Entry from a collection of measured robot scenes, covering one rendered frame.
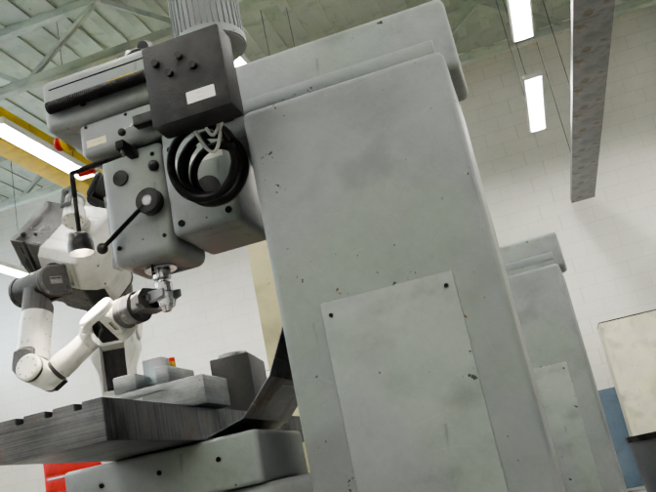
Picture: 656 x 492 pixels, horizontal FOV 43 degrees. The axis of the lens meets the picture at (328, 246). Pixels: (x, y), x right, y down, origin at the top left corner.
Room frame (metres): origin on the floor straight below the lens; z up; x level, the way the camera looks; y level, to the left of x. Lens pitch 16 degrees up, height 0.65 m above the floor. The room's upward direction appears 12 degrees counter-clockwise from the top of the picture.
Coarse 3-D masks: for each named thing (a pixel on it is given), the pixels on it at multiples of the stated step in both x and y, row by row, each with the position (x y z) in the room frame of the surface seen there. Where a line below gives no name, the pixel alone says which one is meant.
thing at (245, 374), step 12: (216, 360) 2.41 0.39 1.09; (228, 360) 2.41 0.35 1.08; (240, 360) 2.40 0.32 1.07; (252, 360) 2.44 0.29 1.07; (216, 372) 2.41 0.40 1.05; (228, 372) 2.41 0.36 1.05; (240, 372) 2.40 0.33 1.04; (252, 372) 2.41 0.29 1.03; (264, 372) 2.58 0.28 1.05; (228, 384) 2.41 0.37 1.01; (240, 384) 2.40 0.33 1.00; (252, 384) 2.40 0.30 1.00; (240, 396) 2.40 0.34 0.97; (252, 396) 2.40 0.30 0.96; (228, 408) 2.41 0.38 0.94; (240, 408) 2.40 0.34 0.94
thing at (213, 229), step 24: (168, 144) 1.98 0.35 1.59; (216, 168) 1.94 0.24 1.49; (240, 192) 1.96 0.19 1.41; (192, 216) 1.96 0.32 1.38; (216, 216) 1.95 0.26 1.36; (240, 216) 1.95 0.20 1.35; (192, 240) 2.03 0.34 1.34; (216, 240) 2.07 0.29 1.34; (240, 240) 2.11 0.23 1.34; (264, 240) 2.16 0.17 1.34
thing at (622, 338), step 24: (648, 312) 9.56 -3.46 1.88; (600, 336) 10.00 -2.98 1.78; (624, 336) 9.63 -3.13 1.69; (648, 336) 9.58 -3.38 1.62; (624, 360) 9.65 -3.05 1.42; (648, 360) 9.60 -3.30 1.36; (624, 384) 9.67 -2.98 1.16; (648, 384) 9.61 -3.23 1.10; (624, 408) 9.73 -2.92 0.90; (648, 408) 9.63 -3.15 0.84
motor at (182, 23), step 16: (176, 0) 1.99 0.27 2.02; (192, 0) 1.97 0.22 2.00; (208, 0) 1.97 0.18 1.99; (224, 0) 1.99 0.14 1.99; (176, 16) 2.00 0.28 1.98; (192, 16) 1.97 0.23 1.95; (208, 16) 1.97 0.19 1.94; (224, 16) 1.98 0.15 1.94; (240, 16) 2.05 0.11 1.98; (176, 32) 2.02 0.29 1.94; (240, 32) 2.02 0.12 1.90; (240, 48) 2.08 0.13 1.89
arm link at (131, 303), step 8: (144, 288) 2.10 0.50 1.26; (152, 288) 2.13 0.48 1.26; (128, 296) 2.16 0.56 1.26; (136, 296) 2.10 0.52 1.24; (144, 296) 2.11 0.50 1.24; (120, 304) 2.17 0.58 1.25; (128, 304) 2.15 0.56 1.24; (136, 304) 2.10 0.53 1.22; (144, 304) 2.10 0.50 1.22; (152, 304) 2.12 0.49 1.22; (120, 312) 2.17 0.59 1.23; (128, 312) 2.15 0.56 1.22; (136, 312) 2.14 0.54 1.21; (144, 312) 2.16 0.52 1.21; (152, 312) 2.18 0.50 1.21; (128, 320) 2.18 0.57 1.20; (136, 320) 2.17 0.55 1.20; (144, 320) 2.19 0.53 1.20
